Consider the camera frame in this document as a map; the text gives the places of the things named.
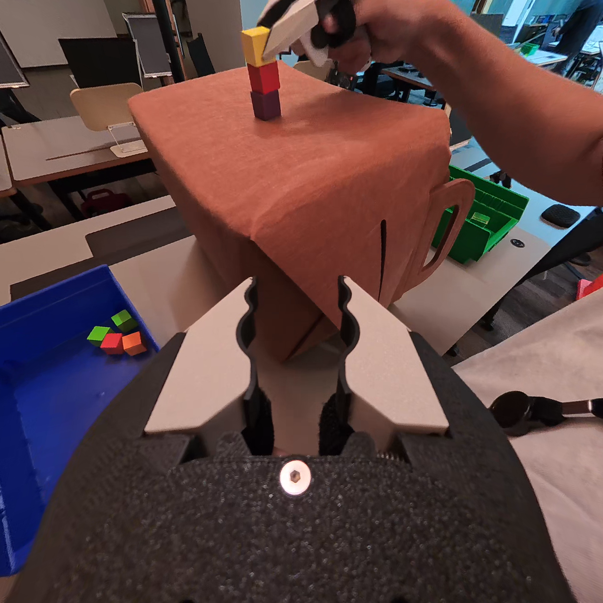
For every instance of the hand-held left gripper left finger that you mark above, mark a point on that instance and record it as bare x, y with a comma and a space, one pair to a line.
202, 381

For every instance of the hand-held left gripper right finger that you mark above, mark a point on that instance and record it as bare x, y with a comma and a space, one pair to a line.
395, 381

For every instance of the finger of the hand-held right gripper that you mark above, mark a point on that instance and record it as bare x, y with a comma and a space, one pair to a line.
273, 14
292, 28

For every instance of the yellow wooden cube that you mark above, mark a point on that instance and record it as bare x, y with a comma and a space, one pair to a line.
252, 45

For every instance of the red wooden cube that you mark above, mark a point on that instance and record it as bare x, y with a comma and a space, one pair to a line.
111, 344
264, 77

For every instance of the purple wooden cube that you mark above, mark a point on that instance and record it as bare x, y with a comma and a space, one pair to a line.
266, 106

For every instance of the blue plastic bin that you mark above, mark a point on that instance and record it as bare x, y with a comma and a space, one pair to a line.
47, 400

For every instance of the clear acrylic cube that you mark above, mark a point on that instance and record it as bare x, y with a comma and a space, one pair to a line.
480, 219

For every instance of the green plastic bin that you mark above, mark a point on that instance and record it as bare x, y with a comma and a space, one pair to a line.
499, 202

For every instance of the person's right forearm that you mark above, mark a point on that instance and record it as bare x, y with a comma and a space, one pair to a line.
518, 117

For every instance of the light grey desk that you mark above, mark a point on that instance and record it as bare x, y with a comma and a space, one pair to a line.
536, 214
155, 282

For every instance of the person's right hand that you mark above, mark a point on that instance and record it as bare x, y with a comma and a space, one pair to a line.
395, 28

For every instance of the orange wooden cube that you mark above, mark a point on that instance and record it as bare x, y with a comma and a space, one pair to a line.
134, 344

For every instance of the green wooden cube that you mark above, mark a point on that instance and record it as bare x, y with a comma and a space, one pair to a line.
99, 336
125, 321

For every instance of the black pole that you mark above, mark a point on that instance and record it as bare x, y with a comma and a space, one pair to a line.
167, 42

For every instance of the black badge reel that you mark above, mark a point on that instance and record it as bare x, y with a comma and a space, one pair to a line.
511, 410

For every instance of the framed dark screen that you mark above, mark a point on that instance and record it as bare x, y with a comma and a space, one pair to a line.
9, 61
148, 45

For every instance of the rust brown felt bag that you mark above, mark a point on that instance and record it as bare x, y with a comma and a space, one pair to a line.
306, 165

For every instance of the black flat panel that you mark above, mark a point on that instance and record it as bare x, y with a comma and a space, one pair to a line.
94, 63

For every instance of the wooden panel on clear stand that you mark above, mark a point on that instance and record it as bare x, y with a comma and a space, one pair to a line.
106, 106

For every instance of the red bag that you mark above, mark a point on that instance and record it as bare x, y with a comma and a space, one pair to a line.
106, 202

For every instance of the orange traffic cone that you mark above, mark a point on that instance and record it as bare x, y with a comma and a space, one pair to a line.
591, 287

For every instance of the black oval pad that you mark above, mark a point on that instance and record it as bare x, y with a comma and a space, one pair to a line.
560, 215

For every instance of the brown edged grey table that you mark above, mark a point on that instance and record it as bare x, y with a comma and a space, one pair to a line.
61, 150

